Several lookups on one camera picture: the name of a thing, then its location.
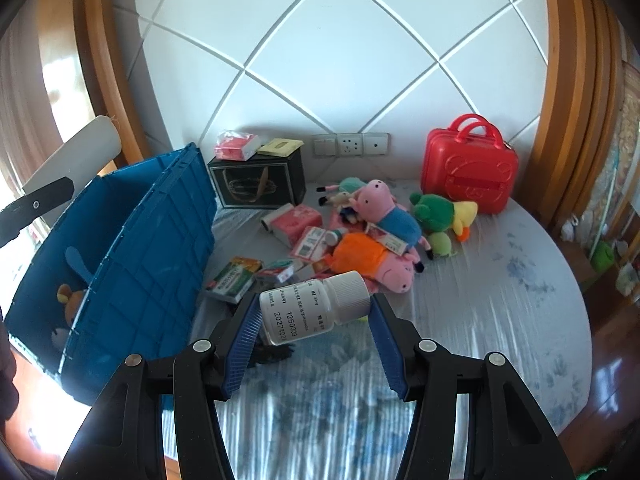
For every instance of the white wall socket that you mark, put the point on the white wall socket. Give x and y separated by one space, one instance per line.
376 143
349 144

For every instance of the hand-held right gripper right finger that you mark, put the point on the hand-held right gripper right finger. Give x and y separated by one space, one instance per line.
387 355

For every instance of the pink curtain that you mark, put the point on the pink curtain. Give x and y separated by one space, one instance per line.
25 110

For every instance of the wooden headboard frame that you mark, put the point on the wooden headboard frame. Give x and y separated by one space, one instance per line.
575 85

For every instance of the green white medicine box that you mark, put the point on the green white medicine box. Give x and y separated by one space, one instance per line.
235 280

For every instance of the brown bear plush toy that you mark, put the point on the brown bear plush toy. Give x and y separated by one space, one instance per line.
69 302

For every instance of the black gift box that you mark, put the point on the black gift box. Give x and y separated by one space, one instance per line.
255 180

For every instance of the flat yellow green box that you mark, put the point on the flat yellow green box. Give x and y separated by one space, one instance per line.
280 147

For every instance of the patterned wall cloth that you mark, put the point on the patterned wall cloth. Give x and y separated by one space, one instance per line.
620 160

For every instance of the small white capped bottle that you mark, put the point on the small white capped bottle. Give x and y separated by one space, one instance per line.
334 237

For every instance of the red toy suitcase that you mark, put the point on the red toy suitcase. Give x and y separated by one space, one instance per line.
467 175

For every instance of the orange pig plush toy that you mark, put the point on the orange pig plush toy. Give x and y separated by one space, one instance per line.
365 257

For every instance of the pink packet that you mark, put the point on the pink packet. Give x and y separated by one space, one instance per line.
235 146

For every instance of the white wall switch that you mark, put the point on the white wall switch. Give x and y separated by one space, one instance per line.
324 144

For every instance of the blue plastic crate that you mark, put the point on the blue plastic crate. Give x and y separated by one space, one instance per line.
140 260

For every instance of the small striped plush toy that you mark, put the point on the small striped plush toy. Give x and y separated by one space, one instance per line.
340 195

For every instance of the pink tissue pack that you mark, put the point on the pink tissue pack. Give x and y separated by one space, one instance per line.
297 222

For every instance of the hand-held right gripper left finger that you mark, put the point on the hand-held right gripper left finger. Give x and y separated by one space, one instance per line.
242 345

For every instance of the small red white box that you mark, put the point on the small red white box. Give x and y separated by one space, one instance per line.
275 272

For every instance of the green yellow duck plush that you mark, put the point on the green yellow duck plush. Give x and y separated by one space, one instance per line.
440 215

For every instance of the white padded headboard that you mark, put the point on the white padded headboard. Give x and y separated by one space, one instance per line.
340 60

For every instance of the white red medicine box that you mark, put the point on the white red medicine box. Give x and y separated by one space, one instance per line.
310 242

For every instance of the blue pig plush toy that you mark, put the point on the blue pig plush toy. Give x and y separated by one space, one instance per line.
395 220

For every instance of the white labelled bottle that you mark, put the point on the white labelled bottle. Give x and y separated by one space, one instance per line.
310 310

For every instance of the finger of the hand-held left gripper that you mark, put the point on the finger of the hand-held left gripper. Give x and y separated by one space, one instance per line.
35 207

